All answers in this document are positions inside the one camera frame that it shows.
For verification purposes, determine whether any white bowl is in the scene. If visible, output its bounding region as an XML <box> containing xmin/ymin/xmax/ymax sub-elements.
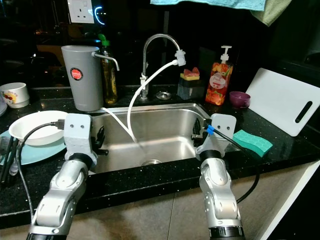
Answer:
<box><xmin>8</xmin><ymin>110</ymin><xmax>68</xmax><ymax>146</ymax></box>

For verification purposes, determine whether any thin white tube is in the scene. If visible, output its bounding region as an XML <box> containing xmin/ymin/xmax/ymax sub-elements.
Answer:
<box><xmin>100</xmin><ymin>107</ymin><xmax>137</xmax><ymax>142</ymax></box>

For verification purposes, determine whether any stainless steel sink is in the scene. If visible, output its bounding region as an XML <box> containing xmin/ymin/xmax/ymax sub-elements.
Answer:
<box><xmin>82</xmin><ymin>102</ymin><xmax>228</xmax><ymax>173</ymax></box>

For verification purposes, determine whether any dark clear sponge holder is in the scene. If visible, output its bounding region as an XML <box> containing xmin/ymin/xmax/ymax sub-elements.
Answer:
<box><xmin>178</xmin><ymin>77</ymin><xmax>205</xmax><ymax>101</ymax></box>

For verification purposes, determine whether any orange dish soap pump bottle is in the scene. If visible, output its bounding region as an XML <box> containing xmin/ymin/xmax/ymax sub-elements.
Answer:
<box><xmin>205</xmin><ymin>45</ymin><xmax>234</xmax><ymax>106</ymax></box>

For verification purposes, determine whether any purple cup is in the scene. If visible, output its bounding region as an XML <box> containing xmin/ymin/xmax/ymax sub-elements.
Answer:
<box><xmin>229</xmin><ymin>91</ymin><xmax>251</xmax><ymax>109</ymax></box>

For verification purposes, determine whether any grey water filter canister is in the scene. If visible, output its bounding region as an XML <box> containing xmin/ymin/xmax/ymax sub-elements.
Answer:
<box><xmin>61</xmin><ymin>45</ymin><xmax>121</xmax><ymax>112</ymax></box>

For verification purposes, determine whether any green sponge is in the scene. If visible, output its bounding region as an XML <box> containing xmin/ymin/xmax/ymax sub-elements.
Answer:
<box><xmin>232</xmin><ymin>129</ymin><xmax>274</xmax><ymax>159</ymax></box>

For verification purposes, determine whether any steel sink drain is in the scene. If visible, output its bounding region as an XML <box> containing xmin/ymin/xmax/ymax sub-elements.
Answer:
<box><xmin>140</xmin><ymin>159</ymin><xmax>163</xmax><ymax>167</ymax></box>

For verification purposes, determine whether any teal plate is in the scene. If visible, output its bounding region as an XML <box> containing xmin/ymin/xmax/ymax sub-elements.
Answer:
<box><xmin>0</xmin><ymin>130</ymin><xmax>68</xmax><ymax>166</ymax></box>

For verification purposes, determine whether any red and yellow sponge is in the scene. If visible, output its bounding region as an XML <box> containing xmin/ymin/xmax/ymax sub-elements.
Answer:
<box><xmin>181</xmin><ymin>68</ymin><xmax>201</xmax><ymax>82</ymax></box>

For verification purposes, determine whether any oil bottle with green cap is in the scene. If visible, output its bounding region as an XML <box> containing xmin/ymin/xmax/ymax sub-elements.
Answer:
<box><xmin>97</xmin><ymin>34</ymin><xmax>119</xmax><ymax>105</ymax></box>

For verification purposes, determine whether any white faucet diverter head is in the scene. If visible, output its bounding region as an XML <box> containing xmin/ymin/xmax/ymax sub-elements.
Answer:
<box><xmin>175</xmin><ymin>49</ymin><xmax>187</xmax><ymax>67</ymax></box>

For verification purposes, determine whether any white plastic cutting board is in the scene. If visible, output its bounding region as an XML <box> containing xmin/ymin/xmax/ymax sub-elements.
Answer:
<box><xmin>245</xmin><ymin>67</ymin><xmax>320</xmax><ymax>137</ymax></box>

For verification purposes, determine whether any white printed mug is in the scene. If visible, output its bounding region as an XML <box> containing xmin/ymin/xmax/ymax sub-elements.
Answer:
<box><xmin>0</xmin><ymin>82</ymin><xmax>29</xmax><ymax>109</ymax></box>

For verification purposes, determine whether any white cabinet panel edge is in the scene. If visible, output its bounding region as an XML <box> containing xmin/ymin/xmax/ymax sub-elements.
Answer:
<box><xmin>255</xmin><ymin>160</ymin><xmax>320</xmax><ymax>240</ymax></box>

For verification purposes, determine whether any blue towel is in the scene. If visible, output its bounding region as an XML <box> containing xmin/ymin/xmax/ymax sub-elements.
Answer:
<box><xmin>150</xmin><ymin>0</ymin><xmax>266</xmax><ymax>12</ymax></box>

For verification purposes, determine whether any olive green towel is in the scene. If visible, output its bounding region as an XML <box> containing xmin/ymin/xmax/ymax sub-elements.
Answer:
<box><xmin>250</xmin><ymin>0</ymin><xmax>293</xmax><ymax>27</ymax></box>

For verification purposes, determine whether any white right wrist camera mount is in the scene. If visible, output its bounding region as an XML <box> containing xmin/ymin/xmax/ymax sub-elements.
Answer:
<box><xmin>197</xmin><ymin>113</ymin><xmax>237</xmax><ymax>161</ymax></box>

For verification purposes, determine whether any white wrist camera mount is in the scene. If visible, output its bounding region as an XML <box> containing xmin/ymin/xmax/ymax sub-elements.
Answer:
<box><xmin>62</xmin><ymin>113</ymin><xmax>98</xmax><ymax>158</ymax></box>
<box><xmin>197</xmin><ymin>113</ymin><xmax>237</xmax><ymax>161</ymax></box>

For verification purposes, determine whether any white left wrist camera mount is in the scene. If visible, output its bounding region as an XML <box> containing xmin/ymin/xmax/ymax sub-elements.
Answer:
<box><xmin>62</xmin><ymin>113</ymin><xmax>98</xmax><ymax>158</ymax></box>

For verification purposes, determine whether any thick white hose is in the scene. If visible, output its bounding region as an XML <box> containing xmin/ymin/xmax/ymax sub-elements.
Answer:
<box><xmin>127</xmin><ymin>60</ymin><xmax>178</xmax><ymax>142</ymax></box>

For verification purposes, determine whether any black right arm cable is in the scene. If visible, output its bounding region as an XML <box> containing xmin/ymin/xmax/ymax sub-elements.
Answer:
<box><xmin>205</xmin><ymin>125</ymin><xmax>261</xmax><ymax>203</ymax></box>

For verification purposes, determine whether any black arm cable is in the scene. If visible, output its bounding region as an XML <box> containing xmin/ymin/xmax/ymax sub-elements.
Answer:
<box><xmin>205</xmin><ymin>125</ymin><xmax>261</xmax><ymax>203</ymax></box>
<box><xmin>16</xmin><ymin>121</ymin><xmax>68</xmax><ymax>226</ymax></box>

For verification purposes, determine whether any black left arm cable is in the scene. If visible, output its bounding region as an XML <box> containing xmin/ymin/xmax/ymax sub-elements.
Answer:
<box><xmin>16</xmin><ymin>121</ymin><xmax>68</xmax><ymax>226</ymax></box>

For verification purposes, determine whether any white wall socket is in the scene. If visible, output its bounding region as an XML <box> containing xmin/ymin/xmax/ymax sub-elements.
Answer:
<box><xmin>69</xmin><ymin>0</ymin><xmax>96</xmax><ymax>24</ymax></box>

